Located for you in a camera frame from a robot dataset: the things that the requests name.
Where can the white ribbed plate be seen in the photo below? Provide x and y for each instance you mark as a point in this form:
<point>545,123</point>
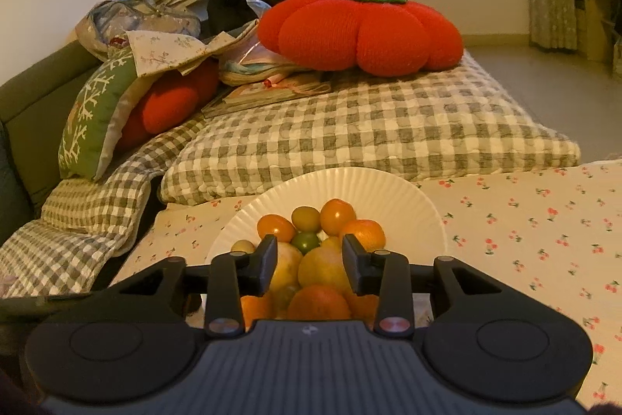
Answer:
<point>340,186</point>

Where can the green sofa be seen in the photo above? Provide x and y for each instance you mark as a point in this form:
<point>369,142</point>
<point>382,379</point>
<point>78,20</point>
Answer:
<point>29,104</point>

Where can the grey checked cushion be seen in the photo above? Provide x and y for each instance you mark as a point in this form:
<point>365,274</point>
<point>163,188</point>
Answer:
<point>364,128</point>

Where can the small red knitted pillow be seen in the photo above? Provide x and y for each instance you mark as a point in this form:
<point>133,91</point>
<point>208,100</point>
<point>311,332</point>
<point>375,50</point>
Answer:
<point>170,104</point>

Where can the cherry print cloth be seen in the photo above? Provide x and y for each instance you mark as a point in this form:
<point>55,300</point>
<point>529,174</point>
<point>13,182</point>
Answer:
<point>510,240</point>

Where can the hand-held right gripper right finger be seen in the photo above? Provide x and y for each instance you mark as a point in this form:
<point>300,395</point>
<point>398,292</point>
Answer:
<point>354,269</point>

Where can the pale yellow pear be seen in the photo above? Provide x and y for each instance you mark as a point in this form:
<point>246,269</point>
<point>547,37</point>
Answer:
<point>286,264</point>

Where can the clear plastic bag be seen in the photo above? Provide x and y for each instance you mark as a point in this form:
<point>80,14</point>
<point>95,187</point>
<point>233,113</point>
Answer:
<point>248,65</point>

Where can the floral fabric bag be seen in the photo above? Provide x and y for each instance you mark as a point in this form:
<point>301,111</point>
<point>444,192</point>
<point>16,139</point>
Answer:
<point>136,21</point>

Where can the small yellow plum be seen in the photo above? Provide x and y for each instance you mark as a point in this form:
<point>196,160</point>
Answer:
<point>242,246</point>
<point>331,244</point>

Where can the orange tangerine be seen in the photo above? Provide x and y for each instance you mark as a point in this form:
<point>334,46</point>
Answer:
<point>362,305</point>
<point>364,232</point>
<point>255,308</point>
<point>318,303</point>

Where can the floral print cloth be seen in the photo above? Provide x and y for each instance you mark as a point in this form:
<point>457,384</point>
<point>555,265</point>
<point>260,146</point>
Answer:
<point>165,50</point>

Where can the red knitted tomato cushion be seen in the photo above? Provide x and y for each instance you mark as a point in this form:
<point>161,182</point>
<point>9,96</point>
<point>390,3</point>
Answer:
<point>359,31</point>

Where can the large yellow orange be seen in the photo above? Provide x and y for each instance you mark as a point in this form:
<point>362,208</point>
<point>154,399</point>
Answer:
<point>323,271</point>

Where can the grey checked quilt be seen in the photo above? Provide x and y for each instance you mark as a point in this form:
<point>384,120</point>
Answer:
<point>77,225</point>

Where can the green embroidered pillow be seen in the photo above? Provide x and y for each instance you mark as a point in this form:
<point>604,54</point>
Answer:
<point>92,113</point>

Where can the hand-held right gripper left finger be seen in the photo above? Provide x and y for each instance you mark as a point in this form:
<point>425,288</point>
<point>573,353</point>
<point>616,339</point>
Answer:
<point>262,269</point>

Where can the stack of books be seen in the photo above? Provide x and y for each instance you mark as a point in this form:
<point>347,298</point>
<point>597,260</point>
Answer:
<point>262,96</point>

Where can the olive green tangerine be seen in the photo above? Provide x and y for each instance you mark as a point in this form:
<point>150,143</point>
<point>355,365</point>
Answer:
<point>305,217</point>

